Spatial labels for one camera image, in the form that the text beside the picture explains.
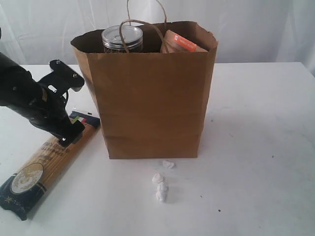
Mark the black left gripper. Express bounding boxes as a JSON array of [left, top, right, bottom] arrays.
[[27, 85, 84, 145]]

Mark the spaghetti packet dark blue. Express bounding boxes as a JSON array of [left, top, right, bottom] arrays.
[[0, 110, 100, 221]]

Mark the large brown paper bag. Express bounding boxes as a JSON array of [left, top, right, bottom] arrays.
[[71, 21, 218, 159]]

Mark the brown kraft pouch orange label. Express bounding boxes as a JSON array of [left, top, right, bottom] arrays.
[[164, 30, 207, 53]]

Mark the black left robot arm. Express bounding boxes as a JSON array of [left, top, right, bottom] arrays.
[[0, 54, 85, 147]]

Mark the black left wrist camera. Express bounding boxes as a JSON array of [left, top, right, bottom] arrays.
[[38, 59, 85, 95]]

